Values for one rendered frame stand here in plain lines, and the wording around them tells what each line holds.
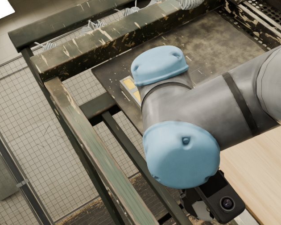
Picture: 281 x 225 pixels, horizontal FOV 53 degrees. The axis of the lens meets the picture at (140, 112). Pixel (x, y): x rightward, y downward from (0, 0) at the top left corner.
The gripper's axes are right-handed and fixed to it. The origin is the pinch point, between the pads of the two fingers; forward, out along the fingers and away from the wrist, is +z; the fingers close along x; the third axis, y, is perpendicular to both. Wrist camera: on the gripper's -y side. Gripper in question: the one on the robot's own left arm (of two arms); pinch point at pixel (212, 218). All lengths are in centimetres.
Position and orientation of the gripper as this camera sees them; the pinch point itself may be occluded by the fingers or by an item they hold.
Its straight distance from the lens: 60.3
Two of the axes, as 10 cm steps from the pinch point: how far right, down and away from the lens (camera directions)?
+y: -3.8, -4.2, 8.2
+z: 3.2, 7.7, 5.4
